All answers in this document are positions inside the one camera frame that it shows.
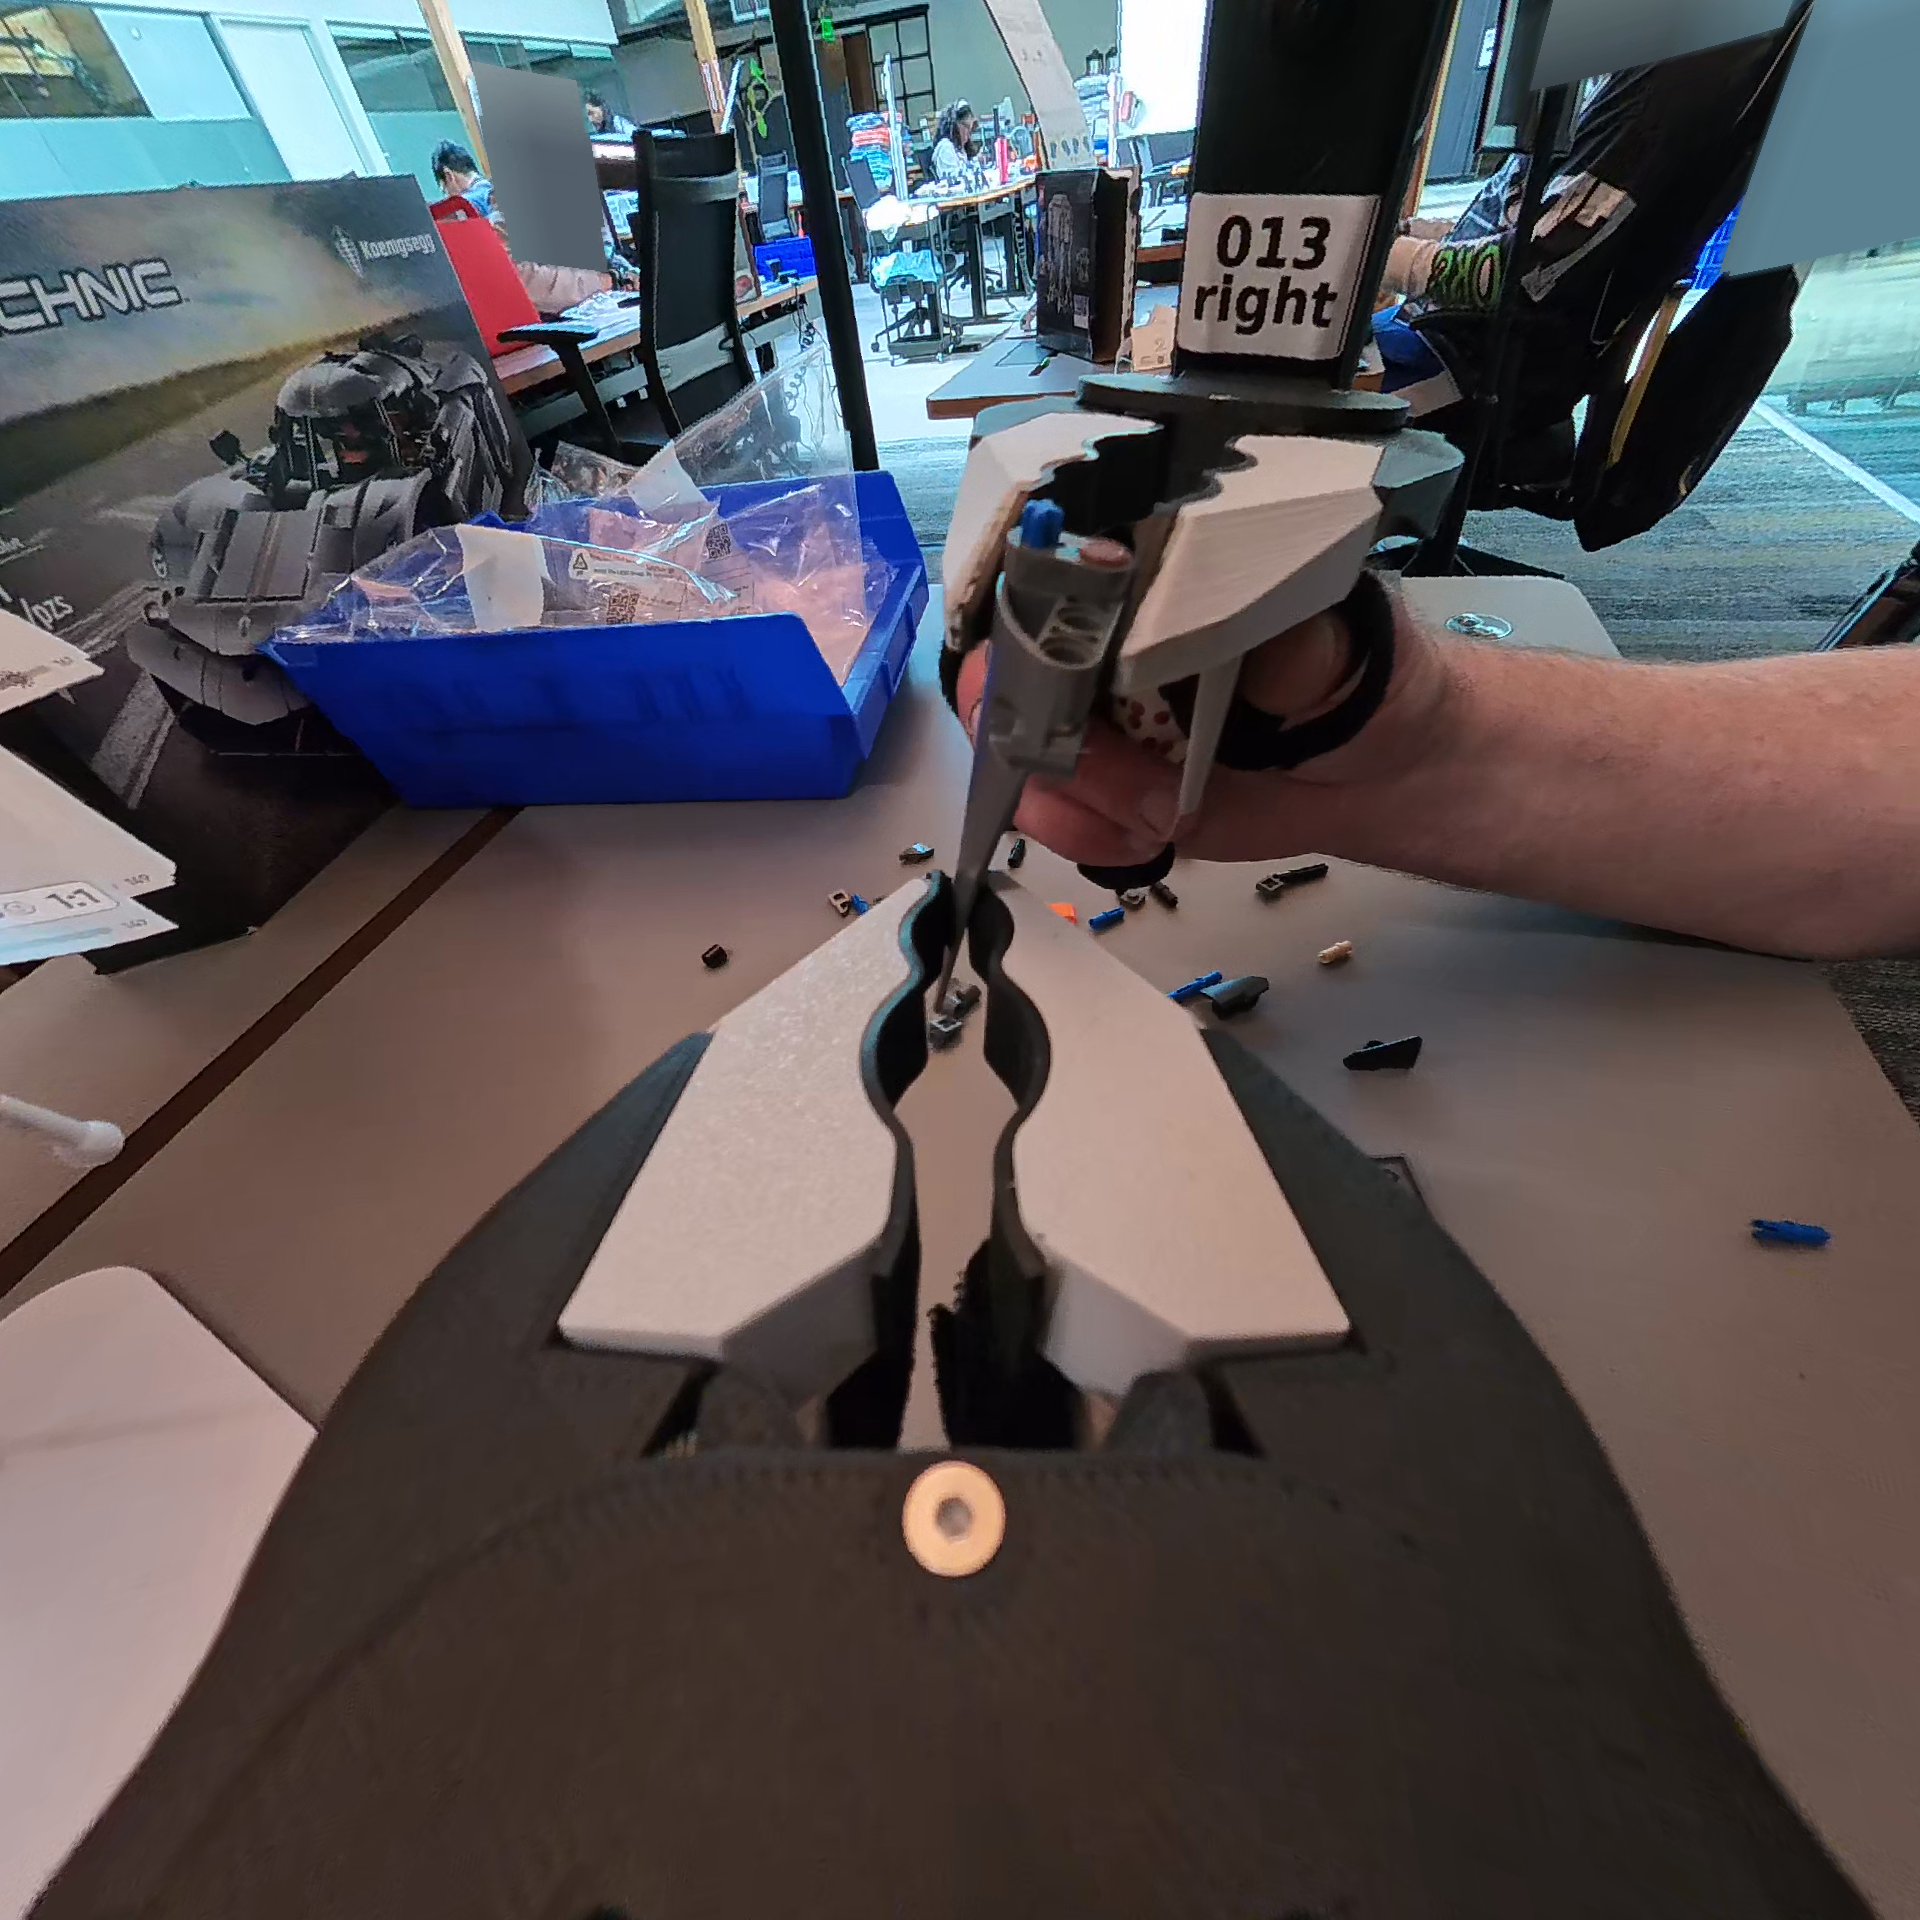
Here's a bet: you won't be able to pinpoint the instruction booklet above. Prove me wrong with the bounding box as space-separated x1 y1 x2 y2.
0 612 185 970

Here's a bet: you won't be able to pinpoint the person's right hand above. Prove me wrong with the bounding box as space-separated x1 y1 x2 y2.
953 609 1465 873

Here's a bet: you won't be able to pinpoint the grey lego blade assembly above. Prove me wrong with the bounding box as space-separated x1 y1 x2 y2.
931 499 1137 1010

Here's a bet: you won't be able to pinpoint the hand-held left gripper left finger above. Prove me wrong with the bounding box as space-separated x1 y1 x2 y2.
558 873 962 1449

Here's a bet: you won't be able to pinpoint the white book stand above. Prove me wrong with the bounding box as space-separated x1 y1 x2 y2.
0 1095 320 1913

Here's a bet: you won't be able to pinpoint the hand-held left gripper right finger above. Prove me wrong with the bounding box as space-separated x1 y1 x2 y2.
966 882 1353 1449

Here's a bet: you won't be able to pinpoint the red chair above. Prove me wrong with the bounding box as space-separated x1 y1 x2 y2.
433 210 544 361

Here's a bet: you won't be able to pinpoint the black pole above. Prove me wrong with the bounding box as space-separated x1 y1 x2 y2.
761 0 883 432

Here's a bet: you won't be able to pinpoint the black office chair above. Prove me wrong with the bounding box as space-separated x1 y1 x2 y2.
502 128 758 453

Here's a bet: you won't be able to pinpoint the clear plastic bags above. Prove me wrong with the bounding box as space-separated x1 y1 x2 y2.
307 352 902 650

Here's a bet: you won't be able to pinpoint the person's right forearm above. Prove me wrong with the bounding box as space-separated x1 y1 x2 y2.
1430 623 1920 963

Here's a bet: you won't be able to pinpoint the blue plastic bin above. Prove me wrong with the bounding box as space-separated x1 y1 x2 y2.
262 468 932 810

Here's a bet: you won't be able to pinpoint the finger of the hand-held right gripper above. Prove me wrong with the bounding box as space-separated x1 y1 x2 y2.
1118 432 1385 688
942 408 1186 664

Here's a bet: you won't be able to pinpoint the dark printed box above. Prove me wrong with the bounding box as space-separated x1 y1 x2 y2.
1032 164 1144 365

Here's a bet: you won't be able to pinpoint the lego set box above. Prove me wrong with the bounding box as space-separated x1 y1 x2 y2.
0 172 540 976

